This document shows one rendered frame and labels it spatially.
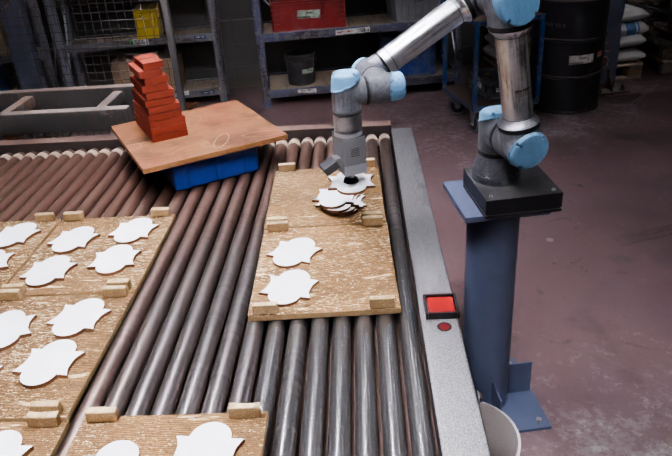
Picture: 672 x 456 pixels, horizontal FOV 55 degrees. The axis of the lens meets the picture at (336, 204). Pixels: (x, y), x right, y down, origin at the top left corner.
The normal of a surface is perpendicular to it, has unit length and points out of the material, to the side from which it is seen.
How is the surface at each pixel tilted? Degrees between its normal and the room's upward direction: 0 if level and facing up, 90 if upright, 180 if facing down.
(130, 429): 0
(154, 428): 0
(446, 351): 0
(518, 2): 84
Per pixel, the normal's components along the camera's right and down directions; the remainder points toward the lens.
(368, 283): -0.06, -0.89
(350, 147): 0.36, 0.40
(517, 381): 0.11, 0.44
